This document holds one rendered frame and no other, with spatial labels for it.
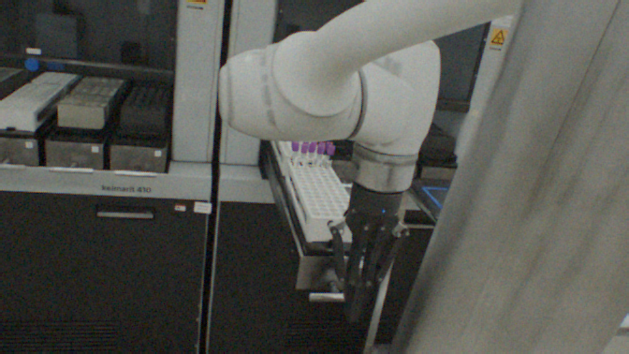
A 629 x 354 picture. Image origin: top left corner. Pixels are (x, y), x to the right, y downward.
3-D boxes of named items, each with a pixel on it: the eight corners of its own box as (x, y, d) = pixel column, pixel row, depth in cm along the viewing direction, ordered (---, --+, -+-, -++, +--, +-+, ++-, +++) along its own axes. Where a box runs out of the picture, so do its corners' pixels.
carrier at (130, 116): (165, 132, 134) (166, 110, 132) (164, 134, 132) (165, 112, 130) (120, 128, 131) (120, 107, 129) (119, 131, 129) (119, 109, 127)
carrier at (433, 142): (448, 154, 154) (453, 136, 152) (451, 156, 152) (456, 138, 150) (414, 151, 151) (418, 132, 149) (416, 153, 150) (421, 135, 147)
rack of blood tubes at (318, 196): (284, 183, 117) (286, 158, 115) (324, 185, 119) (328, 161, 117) (306, 247, 90) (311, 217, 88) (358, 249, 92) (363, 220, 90)
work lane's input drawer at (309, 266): (258, 157, 151) (261, 129, 147) (301, 160, 154) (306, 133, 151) (299, 305, 85) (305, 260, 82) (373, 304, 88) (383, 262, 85)
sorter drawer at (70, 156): (99, 100, 183) (99, 76, 180) (138, 103, 186) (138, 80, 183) (40, 174, 117) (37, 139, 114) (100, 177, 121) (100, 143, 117)
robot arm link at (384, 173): (346, 133, 71) (340, 170, 74) (365, 154, 63) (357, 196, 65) (404, 138, 74) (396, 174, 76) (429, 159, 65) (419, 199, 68)
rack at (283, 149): (268, 140, 145) (270, 121, 143) (300, 143, 148) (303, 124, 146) (282, 180, 119) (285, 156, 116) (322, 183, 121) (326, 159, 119)
